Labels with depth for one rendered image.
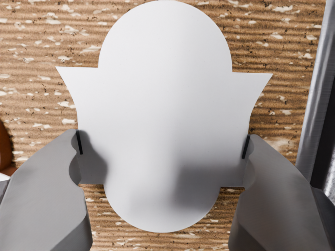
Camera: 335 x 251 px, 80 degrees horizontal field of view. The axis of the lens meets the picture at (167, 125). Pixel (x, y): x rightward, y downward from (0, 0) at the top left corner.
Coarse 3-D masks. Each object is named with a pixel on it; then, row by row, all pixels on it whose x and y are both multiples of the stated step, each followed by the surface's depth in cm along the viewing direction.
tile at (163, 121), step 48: (144, 48) 11; (192, 48) 11; (96, 96) 12; (144, 96) 12; (192, 96) 12; (240, 96) 12; (96, 144) 12; (144, 144) 12; (192, 144) 12; (240, 144) 13; (144, 192) 13; (192, 192) 13
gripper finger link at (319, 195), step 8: (312, 192) 8; (320, 192) 8; (320, 200) 7; (328, 200) 7; (320, 208) 7; (328, 208) 7; (320, 216) 7; (328, 216) 7; (328, 224) 6; (328, 232) 6; (328, 240) 6
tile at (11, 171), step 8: (0, 128) 13; (0, 136) 13; (8, 136) 13; (0, 144) 13; (8, 144) 13; (0, 152) 13; (8, 152) 13; (0, 160) 13; (8, 160) 13; (0, 168) 13; (8, 168) 14; (16, 168) 14; (0, 176) 13; (8, 176) 13
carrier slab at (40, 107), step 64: (0, 0) 12; (64, 0) 12; (128, 0) 12; (192, 0) 12; (256, 0) 12; (320, 0) 12; (0, 64) 12; (64, 64) 12; (256, 64) 13; (64, 128) 13; (256, 128) 14
